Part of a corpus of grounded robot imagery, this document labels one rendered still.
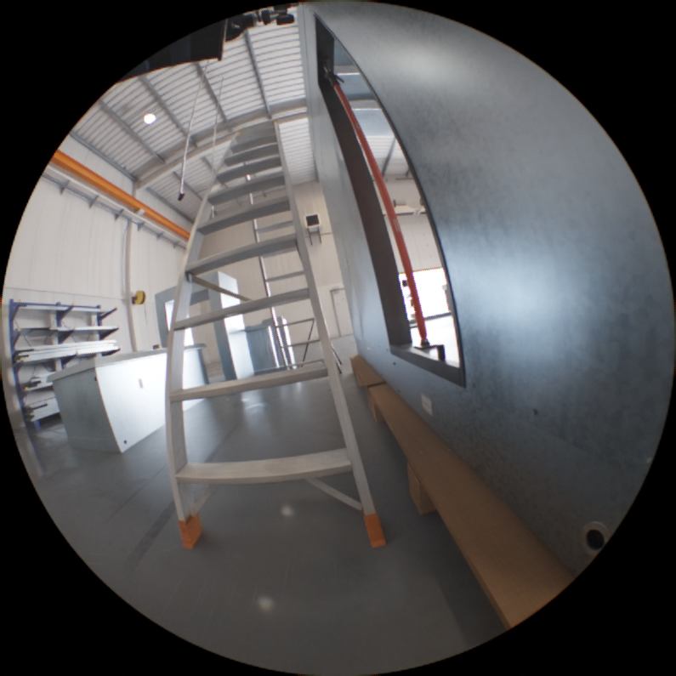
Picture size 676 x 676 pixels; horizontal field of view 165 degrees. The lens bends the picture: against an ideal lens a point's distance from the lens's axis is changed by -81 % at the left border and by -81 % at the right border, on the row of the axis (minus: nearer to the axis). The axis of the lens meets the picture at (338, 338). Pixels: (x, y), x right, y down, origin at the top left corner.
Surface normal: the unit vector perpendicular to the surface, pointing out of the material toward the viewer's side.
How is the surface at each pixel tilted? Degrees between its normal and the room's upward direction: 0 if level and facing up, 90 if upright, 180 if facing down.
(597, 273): 90
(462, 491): 0
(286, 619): 0
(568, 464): 90
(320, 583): 0
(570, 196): 90
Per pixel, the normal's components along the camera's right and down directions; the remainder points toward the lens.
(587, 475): -0.98, 0.20
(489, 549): -0.20, -0.98
